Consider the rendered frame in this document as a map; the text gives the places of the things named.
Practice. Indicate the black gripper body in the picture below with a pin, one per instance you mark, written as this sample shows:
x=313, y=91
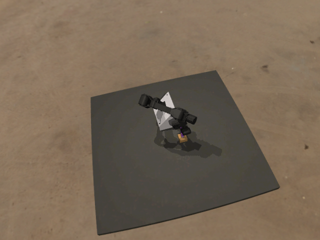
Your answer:
x=185, y=129

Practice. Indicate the tan square block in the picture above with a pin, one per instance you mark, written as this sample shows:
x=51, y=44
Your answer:
x=182, y=139

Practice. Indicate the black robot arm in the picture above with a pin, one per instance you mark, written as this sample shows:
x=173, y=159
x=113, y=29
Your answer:
x=179, y=114

